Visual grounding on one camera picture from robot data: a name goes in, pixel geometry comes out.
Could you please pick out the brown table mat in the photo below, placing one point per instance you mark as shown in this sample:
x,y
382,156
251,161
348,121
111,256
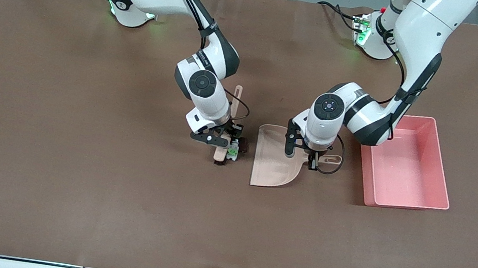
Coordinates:
x,y
74,176

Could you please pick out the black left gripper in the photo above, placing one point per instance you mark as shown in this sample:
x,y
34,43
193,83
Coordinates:
x,y
313,156

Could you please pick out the beige brush with black bristles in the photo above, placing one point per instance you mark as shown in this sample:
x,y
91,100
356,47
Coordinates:
x,y
237,98

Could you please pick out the dark red electronic part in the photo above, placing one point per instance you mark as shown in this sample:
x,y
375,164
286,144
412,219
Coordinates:
x,y
244,146

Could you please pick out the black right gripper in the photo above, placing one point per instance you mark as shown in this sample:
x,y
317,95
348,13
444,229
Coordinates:
x,y
233,131

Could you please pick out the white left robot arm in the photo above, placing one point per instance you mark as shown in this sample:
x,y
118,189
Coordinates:
x,y
421,38

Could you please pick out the white electronic part green label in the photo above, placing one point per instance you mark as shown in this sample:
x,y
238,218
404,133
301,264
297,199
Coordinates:
x,y
232,153

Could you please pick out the beige plastic dustpan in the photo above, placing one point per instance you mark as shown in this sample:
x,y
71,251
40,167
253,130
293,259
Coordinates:
x,y
269,166

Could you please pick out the pink plastic bin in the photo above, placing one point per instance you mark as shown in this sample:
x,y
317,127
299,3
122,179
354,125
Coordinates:
x,y
406,176

